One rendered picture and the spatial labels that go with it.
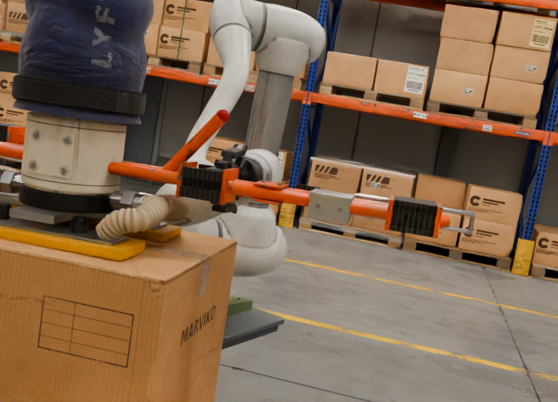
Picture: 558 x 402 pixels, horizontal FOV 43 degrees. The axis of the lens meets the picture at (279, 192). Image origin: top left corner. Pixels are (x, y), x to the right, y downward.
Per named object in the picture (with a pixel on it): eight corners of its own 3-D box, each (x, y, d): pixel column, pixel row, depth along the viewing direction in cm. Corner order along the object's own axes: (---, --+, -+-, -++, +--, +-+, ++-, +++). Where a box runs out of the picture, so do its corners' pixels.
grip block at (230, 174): (173, 198, 118) (178, 162, 117) (191, 193, 127) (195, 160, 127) (222, 206, 116) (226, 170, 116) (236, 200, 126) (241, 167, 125)
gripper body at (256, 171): (266, 159, 140) (256, 160, 131) (258, 200, 141) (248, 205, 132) (229, 152, 141) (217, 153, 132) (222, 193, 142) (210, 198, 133)
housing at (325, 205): (305, 218, 115) (309, 190, 115) (310, 213, 122) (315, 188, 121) (348, 225, 114) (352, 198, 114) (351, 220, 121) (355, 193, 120)
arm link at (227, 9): (220, 14, 177) (270, 26, 182) (212, -26, 189) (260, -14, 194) (204, 55, 186) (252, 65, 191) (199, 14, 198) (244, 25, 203)
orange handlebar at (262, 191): (-72, 148, 127) (-71, 128, 127) (19, 145, 157) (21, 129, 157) (449, 235, 112) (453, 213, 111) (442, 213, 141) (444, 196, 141)
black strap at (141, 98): (-17, 95, 116) (-15, 70, 115) (54, 100, 138) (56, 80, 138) (112, 114, 112) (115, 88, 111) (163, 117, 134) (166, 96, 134)
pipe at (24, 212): (-63, 203, 117) (-60, 169, 117) (19, 191, 142) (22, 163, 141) (129, 238, 112) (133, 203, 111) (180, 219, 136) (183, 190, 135)
